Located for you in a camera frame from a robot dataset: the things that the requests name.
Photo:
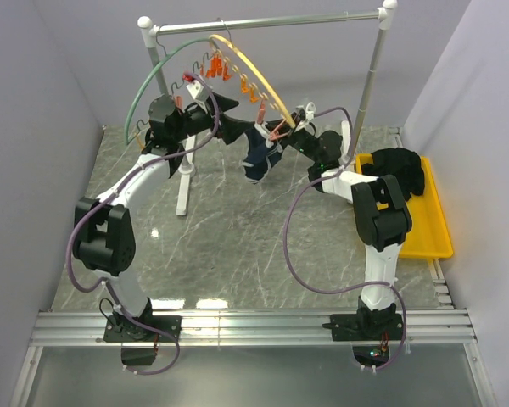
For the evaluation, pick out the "metal clothes rack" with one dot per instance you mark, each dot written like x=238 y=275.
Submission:
x=384 y=15

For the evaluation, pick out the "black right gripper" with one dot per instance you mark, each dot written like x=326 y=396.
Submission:
x=288 y=139

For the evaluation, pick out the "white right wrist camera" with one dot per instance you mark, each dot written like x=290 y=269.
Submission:
x=304 y=115

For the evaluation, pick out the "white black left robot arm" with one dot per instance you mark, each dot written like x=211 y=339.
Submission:
x=103 y=237

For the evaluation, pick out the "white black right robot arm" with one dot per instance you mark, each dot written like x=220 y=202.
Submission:
x=382 y=222

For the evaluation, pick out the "yellow clip hanger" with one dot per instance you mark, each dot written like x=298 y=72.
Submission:
x=231 y=62

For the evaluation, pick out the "black garment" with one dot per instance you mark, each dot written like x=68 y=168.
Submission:
x=405 y=165

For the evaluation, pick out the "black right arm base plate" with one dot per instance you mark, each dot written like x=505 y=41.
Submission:
x=357 y=328

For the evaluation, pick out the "pink end clothespin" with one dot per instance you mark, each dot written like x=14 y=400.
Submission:
x=277 y=132

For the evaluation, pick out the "yellow plastic tray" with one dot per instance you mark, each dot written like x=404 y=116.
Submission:
x=428 y=238

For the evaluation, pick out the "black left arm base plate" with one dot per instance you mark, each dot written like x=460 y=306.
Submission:
x=139 y=341

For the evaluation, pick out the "aluminium rail frame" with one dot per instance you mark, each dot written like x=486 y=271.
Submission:
x=271 y=357

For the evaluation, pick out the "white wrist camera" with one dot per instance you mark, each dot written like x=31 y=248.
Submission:
x=195 y=88
x=304 y=115

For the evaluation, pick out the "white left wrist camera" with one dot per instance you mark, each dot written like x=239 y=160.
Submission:
x=195 y=88

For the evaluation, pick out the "navy blue underwear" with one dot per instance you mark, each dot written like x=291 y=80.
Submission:
x=262 y=154

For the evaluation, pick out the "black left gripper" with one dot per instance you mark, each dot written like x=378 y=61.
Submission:
x=230 y=129

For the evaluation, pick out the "green clip hanger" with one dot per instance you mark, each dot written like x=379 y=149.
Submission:
x=157 y=72

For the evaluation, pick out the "orange yellow clothespin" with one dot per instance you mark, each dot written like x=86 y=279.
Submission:
x=245 y=86
x=253 y=93

